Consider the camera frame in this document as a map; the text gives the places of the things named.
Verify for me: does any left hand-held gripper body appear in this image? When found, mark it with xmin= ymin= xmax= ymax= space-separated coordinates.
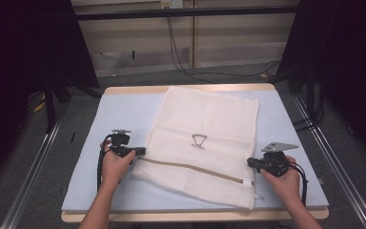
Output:
xmin=109 ymin=128 xmax=138 ymax=159

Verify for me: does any white mesh laundry bag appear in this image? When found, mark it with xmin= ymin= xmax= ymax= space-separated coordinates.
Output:
xmin=130 ymin=85 xmax=260 ymax=211

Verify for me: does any hand-held gripper black cable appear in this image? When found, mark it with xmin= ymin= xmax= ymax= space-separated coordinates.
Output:
xmin=287 ymin=161 xmax=310 ymax=208
xmin=96 ymin=134 xmax=114 ymax=194

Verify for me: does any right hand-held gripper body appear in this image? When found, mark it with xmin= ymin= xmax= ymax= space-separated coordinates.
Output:
xmin=256 ymin=141 xmax=299 ymax=178

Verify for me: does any right hand-held gripper black cable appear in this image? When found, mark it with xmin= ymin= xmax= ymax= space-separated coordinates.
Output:
xmin=287 ymin=161 xmax=310 ymax=208

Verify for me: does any black metal stand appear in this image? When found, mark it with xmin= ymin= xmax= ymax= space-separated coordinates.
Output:
xmin=41 ymin=77 xmax=103 ymax=134
xmin=267 ymin=62 xmax=317 ymax=123

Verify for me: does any person's left hand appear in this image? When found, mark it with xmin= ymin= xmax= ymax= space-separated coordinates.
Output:
xmin=99 ymin=141 xmax=137 ymax=189

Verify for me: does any black horizontal bar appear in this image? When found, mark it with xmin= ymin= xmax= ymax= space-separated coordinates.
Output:
xmin=74 ymin=5 xmax=300 ymax=22

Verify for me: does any black curtain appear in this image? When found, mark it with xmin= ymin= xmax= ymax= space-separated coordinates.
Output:
xmin=278 ymin=0 xmax=366 ymax=168
xmin=0 ymin=0 xmax=100 ymax=190

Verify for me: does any person's right hand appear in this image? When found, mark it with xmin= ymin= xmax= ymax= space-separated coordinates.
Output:
xmin=259 ymin=155 xmax=301 ymax=208

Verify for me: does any light blue table mat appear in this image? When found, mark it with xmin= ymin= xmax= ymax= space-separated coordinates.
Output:
xmin=60 ymin=89 xmax=330 ymax=213

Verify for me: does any white wall outlet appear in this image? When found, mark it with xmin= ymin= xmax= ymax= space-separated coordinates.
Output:
xmin=160 ymin=0 xmax=185 ymax=10

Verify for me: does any aluminium floor rail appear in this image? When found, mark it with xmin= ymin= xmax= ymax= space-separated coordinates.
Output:
xmin=291 ymin=94 xmax=366 ymax=229
xmin=0 ymin=116 xmax=64 ymax=229

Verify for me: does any yellow tape piece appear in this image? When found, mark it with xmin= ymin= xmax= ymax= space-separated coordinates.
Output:
xmin=32 ymin=100 xmax=48 ymax=114

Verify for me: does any black floor cable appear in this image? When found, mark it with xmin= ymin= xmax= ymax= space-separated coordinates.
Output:
xmin=168 ymin=16 xmax=282 ymax=78
xmin=166 ymin=16 xmax=215 ymax=85

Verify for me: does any left hand-held gripper black cable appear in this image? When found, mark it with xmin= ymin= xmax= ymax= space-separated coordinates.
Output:
xmin=96 ymin=134 xmax=114 ymax=194

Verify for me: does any wooden table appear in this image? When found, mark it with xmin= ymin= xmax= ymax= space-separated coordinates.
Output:
xmin=60 ymin=83 xmax=330 ymax=223

